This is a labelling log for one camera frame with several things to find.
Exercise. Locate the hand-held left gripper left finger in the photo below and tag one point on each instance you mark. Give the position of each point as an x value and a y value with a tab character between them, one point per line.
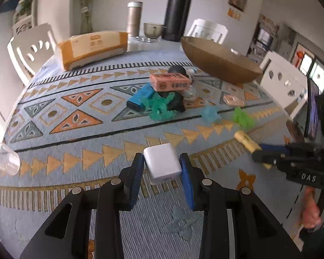
136	179

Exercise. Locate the copper round trinket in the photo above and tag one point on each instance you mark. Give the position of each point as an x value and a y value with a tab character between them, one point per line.
233	100

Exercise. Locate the teal plastic toy pieces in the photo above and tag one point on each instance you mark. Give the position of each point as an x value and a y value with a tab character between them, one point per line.
158	109

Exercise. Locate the light blue plastic toy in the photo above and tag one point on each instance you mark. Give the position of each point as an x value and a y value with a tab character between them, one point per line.
211	113

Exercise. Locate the golden ribbed bowl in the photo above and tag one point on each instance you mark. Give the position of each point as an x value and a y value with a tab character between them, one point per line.
221	62

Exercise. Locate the orange tissue pack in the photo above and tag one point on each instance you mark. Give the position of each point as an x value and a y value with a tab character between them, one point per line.
94	47

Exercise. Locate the pink eraser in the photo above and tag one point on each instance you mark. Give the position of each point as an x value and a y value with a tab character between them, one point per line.
170	82

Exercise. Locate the white plastic chair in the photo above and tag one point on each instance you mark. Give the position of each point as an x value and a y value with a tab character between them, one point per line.
29	51
280	86
208	29

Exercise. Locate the glass vase with green plants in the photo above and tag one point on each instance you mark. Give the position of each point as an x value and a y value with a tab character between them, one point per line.
87	13

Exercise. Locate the orange wall decoration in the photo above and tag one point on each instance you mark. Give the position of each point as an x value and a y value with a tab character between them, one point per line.
233	13

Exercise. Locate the glass saucer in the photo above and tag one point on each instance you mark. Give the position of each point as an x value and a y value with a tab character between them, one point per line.
149	40

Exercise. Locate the silver thermos flask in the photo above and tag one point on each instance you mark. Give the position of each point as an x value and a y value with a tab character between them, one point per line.
134	19

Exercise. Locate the dark-headed doll figurine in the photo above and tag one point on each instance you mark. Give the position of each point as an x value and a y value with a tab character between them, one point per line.
178	69

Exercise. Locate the clear plastic cup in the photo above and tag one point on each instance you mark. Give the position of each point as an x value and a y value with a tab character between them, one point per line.
6	159

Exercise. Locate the small metal bowl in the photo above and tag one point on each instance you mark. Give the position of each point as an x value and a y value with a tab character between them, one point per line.
154	29

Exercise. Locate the blue rectangular box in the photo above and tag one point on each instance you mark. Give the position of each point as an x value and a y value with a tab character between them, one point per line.
139	98

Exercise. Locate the white carved shelf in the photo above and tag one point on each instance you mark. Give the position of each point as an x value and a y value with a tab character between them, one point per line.
23	19

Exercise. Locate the white plastic spool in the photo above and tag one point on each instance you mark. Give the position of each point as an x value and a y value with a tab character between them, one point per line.
191	94

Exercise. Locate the yellow cylinder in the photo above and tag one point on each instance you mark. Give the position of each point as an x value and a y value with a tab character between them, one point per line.
245	141

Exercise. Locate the black thermos flask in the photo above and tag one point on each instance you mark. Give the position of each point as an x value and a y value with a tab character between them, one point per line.
176	10

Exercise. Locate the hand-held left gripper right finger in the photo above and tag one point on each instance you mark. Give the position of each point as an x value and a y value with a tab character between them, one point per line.
187	183

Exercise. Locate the bright green plastic toy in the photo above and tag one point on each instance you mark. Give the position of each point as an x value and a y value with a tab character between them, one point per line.
243	118

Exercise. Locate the cluttered shelf unit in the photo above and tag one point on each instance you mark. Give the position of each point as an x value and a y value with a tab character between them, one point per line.
263	39

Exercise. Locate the black figurine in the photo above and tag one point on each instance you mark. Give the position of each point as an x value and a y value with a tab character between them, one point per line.
176	104

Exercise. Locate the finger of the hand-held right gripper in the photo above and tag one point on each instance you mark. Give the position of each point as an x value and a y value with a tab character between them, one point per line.
274	148
270	158

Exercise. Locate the white USB charger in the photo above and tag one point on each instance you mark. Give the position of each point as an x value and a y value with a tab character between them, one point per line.
162	164

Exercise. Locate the framed wall picture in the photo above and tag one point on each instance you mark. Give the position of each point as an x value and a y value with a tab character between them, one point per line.
237	1

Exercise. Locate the person's right hand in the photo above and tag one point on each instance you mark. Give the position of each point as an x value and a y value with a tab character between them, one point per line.
310	210

